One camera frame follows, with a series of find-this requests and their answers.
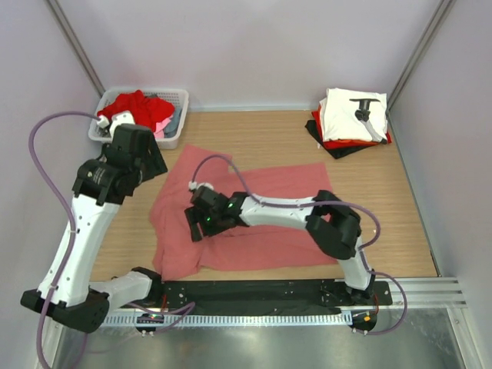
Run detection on pink t shirt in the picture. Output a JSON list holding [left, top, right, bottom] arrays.
[[149, 145, 335, 280]]

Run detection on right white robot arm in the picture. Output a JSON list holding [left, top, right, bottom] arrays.
[[184, 185, 375, 304]]

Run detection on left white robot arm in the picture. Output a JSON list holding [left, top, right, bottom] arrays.
[[21, 124, 168, 334]]

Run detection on light pink garment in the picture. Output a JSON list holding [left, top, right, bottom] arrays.
[[154, 118, 171, 139]]

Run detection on red crumpled t shirt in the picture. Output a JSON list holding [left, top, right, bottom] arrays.
[[97, 90, 175, 132]]

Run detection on grey garment in basket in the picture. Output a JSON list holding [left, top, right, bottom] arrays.
[[147, 94, 181, 138]]

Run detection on white plastic basket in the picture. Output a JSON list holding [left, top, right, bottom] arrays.
[[88, 87, 189, 149]]

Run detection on black folded t shirt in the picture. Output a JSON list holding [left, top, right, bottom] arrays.
[[304, 120, 372, 159]]

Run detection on red folded t shirt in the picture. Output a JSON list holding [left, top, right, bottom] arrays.
[[311, 110, 377, 149]]

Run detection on white folded printed t shirt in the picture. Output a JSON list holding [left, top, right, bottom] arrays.
[[320, 88, 389, 144]]

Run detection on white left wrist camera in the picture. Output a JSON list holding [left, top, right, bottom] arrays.
[[96, 111, 135, 138]]

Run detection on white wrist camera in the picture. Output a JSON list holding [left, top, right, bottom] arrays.
[[96, 111, 135, 138], [188, 181, 215, 194]]

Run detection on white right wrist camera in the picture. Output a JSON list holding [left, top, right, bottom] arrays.
[[188, 181, 215, 194]]

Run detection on grey cable duct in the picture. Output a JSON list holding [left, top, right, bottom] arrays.
[[101, 311, 353, 328]]

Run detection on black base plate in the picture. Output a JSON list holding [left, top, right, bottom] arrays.
[[135, 279, 393, 316]]

